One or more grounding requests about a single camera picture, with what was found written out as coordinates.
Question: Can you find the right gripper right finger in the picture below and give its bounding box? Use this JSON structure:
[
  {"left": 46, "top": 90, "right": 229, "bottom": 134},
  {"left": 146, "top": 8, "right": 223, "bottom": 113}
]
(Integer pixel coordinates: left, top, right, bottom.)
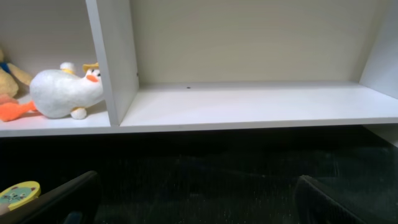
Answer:
[{"left": 294, "top": 174, "right": 398, "bottom": 224}]

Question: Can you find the yellow and green round toy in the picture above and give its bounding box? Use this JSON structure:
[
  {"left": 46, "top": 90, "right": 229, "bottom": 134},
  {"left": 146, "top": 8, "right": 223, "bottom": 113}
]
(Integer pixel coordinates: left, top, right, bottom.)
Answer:
[{"left": 0, "top": 180, "right": 42, "bottom": 216}]

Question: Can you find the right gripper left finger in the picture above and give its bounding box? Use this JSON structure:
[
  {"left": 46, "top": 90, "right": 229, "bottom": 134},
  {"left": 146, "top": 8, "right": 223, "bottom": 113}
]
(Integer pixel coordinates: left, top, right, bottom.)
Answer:
[{"left": 0, "top": 170, "right": 103, "bottom": 224}]

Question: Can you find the yellow plush duck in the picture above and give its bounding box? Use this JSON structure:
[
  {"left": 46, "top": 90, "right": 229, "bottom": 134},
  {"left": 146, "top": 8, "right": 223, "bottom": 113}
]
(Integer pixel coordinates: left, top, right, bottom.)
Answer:
[{"left": 0, "top": 48, "right": 34, "bottom": 105}]

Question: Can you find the white plush duck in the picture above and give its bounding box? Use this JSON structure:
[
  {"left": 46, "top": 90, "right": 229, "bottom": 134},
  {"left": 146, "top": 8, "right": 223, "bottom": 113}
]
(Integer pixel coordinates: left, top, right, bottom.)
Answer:
[{"left": 0, "top": 61, "right": 105, "bottom": 123}]

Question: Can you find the white shelf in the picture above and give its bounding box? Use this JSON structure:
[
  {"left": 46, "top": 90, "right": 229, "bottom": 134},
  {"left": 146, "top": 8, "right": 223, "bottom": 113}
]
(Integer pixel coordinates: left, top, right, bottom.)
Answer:
[{"left": 0, "top": 0, "right": 398, "bottom": 147}]

